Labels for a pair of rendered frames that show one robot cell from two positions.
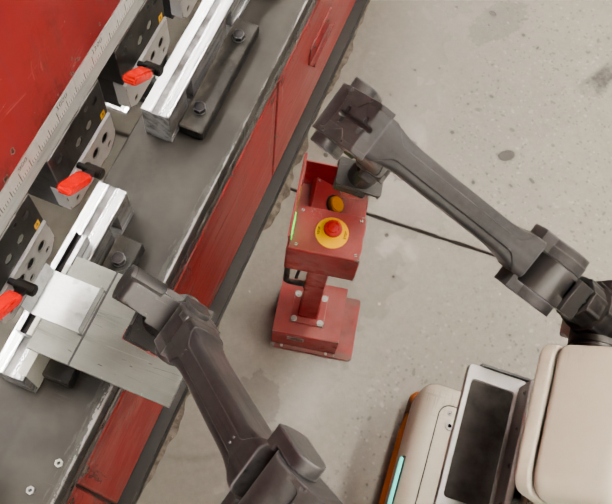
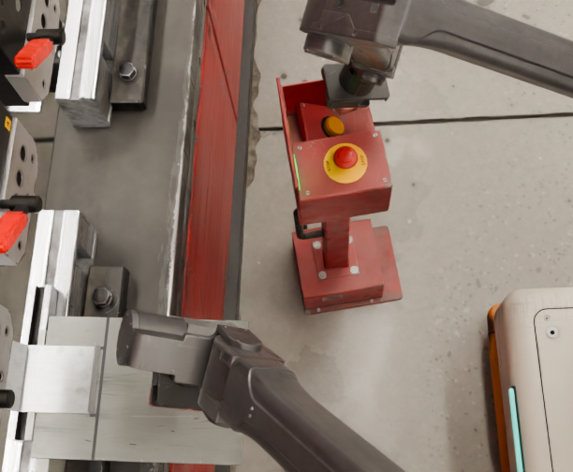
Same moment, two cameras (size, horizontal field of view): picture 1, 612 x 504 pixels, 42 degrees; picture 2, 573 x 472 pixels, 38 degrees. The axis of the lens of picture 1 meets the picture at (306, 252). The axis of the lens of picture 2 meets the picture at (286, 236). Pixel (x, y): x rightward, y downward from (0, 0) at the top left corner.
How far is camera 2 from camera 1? 0.31 m
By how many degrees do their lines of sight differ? 3
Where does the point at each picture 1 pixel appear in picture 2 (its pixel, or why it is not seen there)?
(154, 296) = (174, 343)
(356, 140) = (378, 22)
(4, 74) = not seen: outside the picture
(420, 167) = (477, 27)
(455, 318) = (501, 205)
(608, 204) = not seen: outside the picture
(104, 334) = (123, 403)
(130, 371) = (174, 437)
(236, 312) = (253, 292)
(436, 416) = (533, 327)
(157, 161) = (101, 156)
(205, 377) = (301, 445)
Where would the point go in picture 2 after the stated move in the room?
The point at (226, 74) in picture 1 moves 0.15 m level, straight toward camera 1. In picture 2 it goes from (143, 17) to (176, 92)
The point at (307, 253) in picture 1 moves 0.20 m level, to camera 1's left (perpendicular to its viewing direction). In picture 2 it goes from (325, 199) to (205, 222)
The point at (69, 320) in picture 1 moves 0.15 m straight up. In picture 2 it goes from (72, 402) to (30, 383)
